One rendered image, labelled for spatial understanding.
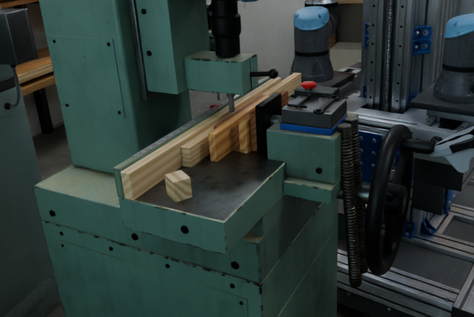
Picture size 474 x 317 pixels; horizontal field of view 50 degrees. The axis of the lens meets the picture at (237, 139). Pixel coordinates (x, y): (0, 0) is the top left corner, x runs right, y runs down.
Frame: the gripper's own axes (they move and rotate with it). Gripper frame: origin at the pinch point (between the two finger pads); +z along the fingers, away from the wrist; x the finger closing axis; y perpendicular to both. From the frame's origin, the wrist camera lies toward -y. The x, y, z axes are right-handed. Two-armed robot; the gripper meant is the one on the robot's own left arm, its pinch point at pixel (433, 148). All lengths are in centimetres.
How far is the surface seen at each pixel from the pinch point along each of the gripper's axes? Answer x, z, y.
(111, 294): -25, 72, -1
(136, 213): -35, 37, -18
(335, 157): -11.8, 12.0, -8.3
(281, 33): 315, 173, -47
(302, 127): -11.0, 15.3, -15.4
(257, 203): -24.3, 22.5, -8.9
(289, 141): -12.0, 18.5, -14.2
